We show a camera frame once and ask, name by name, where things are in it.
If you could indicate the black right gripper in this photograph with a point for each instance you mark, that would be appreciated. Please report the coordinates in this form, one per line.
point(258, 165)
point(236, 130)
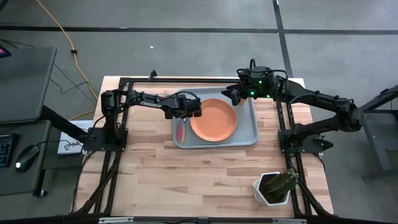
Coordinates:
point(258, 82)

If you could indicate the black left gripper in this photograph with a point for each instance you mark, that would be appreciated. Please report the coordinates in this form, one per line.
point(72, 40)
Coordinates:
point(185, 107)

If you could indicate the orange plate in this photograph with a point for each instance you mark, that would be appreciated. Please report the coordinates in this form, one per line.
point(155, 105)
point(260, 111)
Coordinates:
point(213, 120)

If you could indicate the grey plastic tray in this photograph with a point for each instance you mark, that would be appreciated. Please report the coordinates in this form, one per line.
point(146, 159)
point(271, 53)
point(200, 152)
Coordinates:
point(245, 130)

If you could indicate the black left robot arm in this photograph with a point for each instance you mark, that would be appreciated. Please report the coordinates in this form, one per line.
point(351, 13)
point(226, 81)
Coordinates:
point(146, 102)

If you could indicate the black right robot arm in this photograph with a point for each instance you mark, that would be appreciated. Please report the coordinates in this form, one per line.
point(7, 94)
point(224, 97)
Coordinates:
point(317, 98)

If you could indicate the green cactus plant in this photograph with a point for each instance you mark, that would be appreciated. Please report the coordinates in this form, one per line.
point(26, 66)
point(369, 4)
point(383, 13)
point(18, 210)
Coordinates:
point(280, 183)

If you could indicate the white hexagonal plant pot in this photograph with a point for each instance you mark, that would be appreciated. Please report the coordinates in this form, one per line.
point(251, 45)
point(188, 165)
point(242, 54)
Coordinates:
point(258, 193)

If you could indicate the white printed booklet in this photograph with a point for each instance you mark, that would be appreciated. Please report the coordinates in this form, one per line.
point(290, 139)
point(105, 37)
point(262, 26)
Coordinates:
point(70, 146)

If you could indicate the black desk leg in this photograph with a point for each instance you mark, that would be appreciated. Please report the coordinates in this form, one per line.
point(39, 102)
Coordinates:
point(62, 123)

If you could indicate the grey metal side stand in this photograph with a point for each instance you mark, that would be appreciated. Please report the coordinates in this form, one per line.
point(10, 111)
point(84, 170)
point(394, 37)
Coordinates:
point(373, 109)

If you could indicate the black computer mouse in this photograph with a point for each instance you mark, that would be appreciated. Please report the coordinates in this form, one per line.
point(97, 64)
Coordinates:
point(26, 158)

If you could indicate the grey raised desk top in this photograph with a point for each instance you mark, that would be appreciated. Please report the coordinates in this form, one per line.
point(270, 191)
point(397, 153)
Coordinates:
point(25, 84)

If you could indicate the dark grey desk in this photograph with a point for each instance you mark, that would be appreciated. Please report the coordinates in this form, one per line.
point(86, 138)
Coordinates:
point(28, 186)

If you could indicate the backlit black keyboard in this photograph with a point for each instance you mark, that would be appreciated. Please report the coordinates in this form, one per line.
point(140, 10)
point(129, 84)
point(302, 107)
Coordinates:
point(4, 151)

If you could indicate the pink lit device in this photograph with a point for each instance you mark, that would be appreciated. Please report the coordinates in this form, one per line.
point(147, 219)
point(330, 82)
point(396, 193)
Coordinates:
point(3, 51)

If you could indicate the black aluminium table frame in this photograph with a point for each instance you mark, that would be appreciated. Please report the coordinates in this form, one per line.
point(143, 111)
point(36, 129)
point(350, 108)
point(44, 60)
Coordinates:
point(186, 80)

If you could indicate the black frame clamp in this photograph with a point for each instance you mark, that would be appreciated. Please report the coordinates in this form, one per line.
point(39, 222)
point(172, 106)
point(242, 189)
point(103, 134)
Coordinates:
point(152, 75)

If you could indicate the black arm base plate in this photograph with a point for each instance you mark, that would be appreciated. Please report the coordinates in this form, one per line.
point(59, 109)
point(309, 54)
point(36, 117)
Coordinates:
point(93, 143)
point(314, 148)

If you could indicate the silver metal bracket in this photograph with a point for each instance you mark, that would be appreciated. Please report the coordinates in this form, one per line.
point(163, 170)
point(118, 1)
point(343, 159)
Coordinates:
point(115, 220)
point(289, 221)

